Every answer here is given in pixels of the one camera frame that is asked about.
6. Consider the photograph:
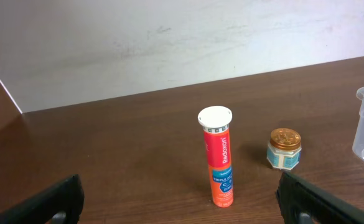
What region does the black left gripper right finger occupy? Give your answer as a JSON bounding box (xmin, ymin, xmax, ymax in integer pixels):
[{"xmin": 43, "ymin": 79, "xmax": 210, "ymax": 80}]
[{"xmin": 276, "ymin": 172, "xmax": 364, "ymax": 224}]

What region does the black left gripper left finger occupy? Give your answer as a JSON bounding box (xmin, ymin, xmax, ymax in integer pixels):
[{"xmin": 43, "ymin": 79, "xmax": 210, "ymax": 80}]
[{"xmin": 0, "ymin": 174, "xmax": 85, "ymax": 223}]

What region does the small gold-lidded balm jar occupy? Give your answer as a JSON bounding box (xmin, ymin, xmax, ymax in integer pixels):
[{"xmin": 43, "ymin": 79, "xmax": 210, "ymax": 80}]
[{"xmin": 266, "ymin": 128, "xmax": 302, "ymax": 170}]

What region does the orange Redoxon tablet tube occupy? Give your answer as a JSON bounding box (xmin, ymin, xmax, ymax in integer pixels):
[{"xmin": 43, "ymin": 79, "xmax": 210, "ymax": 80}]
[{"xmin": 197, "ymin": 106, "xmax": 233, "ymax": 208}]

